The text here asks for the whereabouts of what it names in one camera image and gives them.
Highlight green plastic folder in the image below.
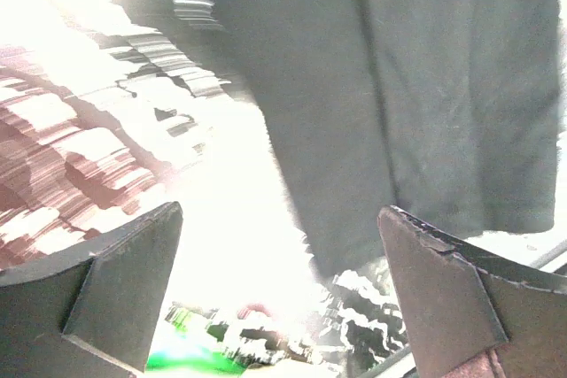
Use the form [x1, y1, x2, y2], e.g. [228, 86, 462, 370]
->
[145, 303, 246, 375]

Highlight black t shirt flower print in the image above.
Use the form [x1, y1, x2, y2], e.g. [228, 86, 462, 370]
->
[214, 0, 560, 278]

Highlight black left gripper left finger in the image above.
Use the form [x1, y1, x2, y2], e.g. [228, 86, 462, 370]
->
[1, 202, 183, 377]

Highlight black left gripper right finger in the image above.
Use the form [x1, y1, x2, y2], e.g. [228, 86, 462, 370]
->
[378, 206, 566, 377]

